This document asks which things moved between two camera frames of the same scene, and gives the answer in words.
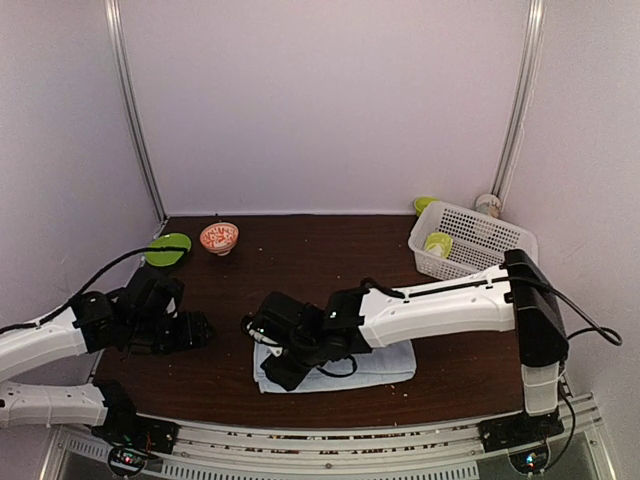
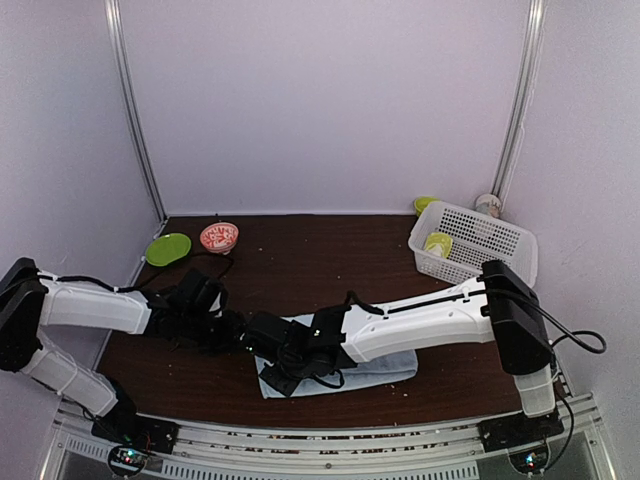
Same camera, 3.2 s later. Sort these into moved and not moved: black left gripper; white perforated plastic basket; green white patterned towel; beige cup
Moved: black left gripper
Not moved: green white patterned towel; white perforated plastic basket; beige cup
